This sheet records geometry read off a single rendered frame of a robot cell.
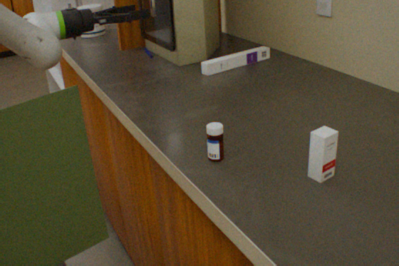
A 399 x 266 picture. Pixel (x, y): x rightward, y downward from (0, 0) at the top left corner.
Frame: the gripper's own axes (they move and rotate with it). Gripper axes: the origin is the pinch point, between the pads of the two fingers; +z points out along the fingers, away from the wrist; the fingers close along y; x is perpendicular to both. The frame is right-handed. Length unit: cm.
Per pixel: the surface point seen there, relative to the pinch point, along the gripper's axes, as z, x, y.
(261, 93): 18, 20, -44
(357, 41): 54, 10, -47
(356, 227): -4, 20, -99
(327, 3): 53, 0, -33
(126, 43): 4.1, 17.6, 31.4
